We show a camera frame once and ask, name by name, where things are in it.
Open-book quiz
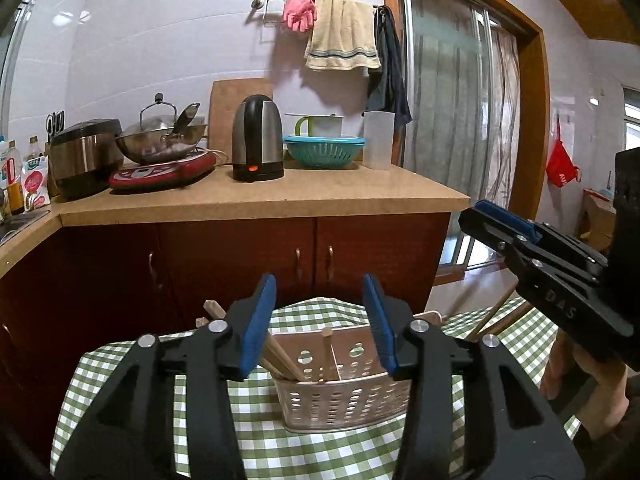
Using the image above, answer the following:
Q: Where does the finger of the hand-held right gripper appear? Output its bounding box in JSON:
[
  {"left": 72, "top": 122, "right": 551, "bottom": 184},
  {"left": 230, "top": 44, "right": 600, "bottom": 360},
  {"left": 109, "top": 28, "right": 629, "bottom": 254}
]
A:
[
  {"left": 458, "top": 207, "right": 603, "bottom": 288},
  {"left": 474, "top": 199, "right": 608, "bottom": 273}
]

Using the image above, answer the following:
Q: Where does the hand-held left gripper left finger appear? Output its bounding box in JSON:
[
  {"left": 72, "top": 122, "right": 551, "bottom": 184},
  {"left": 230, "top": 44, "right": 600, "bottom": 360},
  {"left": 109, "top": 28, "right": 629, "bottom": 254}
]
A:
[{"left": 54, "top": 274, "right": 277, "bottom": 480}]

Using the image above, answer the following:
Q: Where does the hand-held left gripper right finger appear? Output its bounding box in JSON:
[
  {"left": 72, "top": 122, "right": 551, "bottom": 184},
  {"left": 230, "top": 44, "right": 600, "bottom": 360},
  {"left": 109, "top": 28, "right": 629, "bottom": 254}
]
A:
[{"left": 362, "top": 274, "right": 586, "bottom": 480}]

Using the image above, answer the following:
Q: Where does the single wooden chopstick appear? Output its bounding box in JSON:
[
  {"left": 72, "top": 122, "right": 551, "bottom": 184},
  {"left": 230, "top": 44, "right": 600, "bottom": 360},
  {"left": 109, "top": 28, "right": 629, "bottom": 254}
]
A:
[
  {"left": 204, "top": 300, "right": 306, "bottom": 381},
  {"left": 196, "top": 314, "right": 293, "bottom": 382},
  {"left": 321, "top": 327, "right": 337, "bottom": 383}
]

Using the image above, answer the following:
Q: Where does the pink perforated utensil basket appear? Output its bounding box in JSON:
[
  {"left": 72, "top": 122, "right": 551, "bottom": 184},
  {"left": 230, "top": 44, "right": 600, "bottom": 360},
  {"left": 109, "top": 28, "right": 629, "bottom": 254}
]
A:
[{"left": 270, "top": 311, "right": 446, "bottom": 435}]

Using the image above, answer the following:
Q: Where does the person's right hand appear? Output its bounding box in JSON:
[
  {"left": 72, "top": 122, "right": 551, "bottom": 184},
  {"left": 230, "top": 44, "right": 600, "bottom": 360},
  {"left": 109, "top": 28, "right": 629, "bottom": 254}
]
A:
[{"left": 540, "top": 330, "right": 632, "bottom": 443}]

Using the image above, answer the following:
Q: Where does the red bag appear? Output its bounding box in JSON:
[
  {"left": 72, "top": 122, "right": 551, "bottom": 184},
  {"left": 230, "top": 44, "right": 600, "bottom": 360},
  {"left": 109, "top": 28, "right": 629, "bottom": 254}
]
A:
[{"left": 545, "top": 115, "right": 583, "bottom": 186}]

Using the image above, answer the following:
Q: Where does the wooden chair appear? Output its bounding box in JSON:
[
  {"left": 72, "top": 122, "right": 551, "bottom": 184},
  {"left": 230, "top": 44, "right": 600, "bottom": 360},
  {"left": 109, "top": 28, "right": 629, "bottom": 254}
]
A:
[{"left": 467, "top": 280, "right": 531, "bottom": 341}]

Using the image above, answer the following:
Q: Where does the cardboard box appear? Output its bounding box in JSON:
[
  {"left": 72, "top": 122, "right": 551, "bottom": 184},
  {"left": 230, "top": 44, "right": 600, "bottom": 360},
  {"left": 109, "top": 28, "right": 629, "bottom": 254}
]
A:
[{"left": 582, "top": 187, "right": 617, "bottom": 253}]

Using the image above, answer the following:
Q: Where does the beige kitchen countertop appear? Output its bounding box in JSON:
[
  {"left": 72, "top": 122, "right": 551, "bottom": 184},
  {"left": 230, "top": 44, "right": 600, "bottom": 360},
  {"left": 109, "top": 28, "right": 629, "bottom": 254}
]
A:
[{"left": 0, "top": 164, "right": 472, "bottom": 281}]

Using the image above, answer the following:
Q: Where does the sliding glass door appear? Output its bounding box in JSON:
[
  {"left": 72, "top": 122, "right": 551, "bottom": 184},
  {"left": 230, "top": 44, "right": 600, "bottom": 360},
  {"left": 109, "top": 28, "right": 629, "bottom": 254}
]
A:
[{"left": 400, "top": 0, "right": 525, "bottom": 281}]

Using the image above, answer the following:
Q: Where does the green checked tablecloth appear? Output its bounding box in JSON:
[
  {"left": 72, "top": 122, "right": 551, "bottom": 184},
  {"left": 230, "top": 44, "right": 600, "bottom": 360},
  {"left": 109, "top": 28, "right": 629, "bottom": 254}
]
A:
[{"left": 50, "top": 297, "right": 583, "bottom": 480}]

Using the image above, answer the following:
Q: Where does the translucent plastic container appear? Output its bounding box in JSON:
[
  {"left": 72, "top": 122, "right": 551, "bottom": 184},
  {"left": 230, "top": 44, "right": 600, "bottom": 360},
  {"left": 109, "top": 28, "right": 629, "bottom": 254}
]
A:
[{"left": 362, "top": 110, "right": 396, "bottom": 171}]

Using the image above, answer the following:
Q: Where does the small window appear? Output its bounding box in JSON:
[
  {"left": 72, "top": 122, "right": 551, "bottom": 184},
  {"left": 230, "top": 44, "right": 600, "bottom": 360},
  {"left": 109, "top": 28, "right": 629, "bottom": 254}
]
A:
[{"left": 622, "top": 87, "right": 640, "bottom": 151}]

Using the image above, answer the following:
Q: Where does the dark grey cloth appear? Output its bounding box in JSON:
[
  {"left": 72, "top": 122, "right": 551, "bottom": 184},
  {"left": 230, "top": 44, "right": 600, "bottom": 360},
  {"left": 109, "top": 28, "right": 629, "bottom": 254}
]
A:
[{"left": 365, "top": 5, "right": 414, "bottom": 128}]

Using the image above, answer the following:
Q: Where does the teal plastic colander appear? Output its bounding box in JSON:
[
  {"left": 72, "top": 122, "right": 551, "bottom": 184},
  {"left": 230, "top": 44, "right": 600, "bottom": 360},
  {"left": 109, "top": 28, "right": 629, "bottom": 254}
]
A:
[{"left": 283, "top": 133, "right": 367, "bottom": 170}]

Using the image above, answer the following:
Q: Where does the red induction cooker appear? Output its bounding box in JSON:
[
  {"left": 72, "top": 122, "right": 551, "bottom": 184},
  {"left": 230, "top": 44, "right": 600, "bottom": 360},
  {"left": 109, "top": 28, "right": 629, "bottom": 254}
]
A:
[{"left": 108, "top": 151, "right": 218, "bottom": 192}]

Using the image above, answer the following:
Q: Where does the black steel electric kettle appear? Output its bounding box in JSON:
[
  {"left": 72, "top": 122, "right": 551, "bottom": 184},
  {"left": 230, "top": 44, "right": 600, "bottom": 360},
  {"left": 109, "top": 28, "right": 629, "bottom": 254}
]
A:
[{"left": 231, "top": 94, "right": 285, "bottom": 182}]

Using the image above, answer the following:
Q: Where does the steel wok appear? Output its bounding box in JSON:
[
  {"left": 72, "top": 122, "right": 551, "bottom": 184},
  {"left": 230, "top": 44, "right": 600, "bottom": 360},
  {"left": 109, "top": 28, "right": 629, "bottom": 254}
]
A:
[{"left": 115, "top": 122, "right": 208, "bottom": 165}]

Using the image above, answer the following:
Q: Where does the wooden cutting board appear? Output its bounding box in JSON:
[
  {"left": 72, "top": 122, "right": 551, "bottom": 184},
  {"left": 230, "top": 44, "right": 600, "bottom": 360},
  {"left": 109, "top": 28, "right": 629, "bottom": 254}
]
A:
[{"left": 209, "top": 78, "right": 274, "bottom": 163}]

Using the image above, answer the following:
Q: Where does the wok lid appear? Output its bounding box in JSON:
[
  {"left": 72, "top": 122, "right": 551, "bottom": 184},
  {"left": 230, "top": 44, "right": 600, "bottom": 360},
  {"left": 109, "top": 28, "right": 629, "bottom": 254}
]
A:
[{"left": 139, "top": 92, "right": 179, "bottom": 133}]

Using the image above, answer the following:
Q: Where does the beige striped towel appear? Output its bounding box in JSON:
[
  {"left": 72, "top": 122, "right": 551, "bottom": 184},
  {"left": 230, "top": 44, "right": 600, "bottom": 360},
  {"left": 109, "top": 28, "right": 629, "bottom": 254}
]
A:
[{"left": 305, "top": 0, "right": 382, "bottom": 72}]

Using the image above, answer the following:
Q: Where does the steel rice cooker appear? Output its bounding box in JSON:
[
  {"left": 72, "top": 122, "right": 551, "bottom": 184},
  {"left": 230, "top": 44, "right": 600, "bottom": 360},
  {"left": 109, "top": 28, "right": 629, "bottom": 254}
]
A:
[{"left": 50, "top": 119, "right": 125, "bottom": 201}]

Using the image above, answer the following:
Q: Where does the stainless steel sink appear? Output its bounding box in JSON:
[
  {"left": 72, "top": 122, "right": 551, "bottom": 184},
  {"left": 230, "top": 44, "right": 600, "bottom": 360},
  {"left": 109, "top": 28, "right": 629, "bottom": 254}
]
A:
[{"left": 0, "top": 209, "right": 51, "bottom": 246}]

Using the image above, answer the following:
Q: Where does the orange oil bottle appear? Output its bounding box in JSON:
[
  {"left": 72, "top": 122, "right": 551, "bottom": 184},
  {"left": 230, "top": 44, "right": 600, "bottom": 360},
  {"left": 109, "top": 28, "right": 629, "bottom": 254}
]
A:
[{"left": 6, "top": 141, "right": 27, "bottom": 216}]

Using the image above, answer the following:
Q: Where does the pink rubber glove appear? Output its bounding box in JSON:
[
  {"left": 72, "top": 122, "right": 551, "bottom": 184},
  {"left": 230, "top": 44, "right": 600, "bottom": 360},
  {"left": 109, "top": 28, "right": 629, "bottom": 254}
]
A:
[{"left": 282, "top": 0, "right": 318, "bottom": 33}]

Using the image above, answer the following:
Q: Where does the wooden door frame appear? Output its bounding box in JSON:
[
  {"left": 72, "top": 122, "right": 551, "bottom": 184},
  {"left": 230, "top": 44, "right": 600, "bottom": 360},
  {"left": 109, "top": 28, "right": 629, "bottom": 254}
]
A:
[{"left": 381, "top": 0, "right": 551, "bottom": 288}]

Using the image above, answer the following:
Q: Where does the power cable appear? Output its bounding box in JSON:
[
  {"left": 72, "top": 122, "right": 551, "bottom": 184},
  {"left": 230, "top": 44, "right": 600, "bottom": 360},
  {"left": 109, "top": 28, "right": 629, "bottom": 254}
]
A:
[{"left": 200, "top": 147, "right": 235, "bottom": 167}]

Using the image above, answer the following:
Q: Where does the white jug green handle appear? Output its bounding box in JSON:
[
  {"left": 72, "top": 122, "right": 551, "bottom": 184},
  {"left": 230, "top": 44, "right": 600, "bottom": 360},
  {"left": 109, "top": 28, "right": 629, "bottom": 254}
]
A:
[{"left": 285, "top": 113, "right": 346, "bottom": 137}]

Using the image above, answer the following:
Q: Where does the black handled spatula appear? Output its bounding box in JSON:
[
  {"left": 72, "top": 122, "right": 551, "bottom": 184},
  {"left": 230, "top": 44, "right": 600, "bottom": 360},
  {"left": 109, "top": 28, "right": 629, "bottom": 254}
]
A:
[{"left": 171, "top": 102, "right": 201, "bottom": 137}]

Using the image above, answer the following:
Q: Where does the metal towel rail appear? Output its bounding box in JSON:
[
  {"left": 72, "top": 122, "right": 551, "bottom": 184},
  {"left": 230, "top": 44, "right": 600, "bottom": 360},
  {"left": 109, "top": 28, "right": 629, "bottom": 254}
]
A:
[{"left": 251, "top": 0, "right": 396, "bottom": 28}]

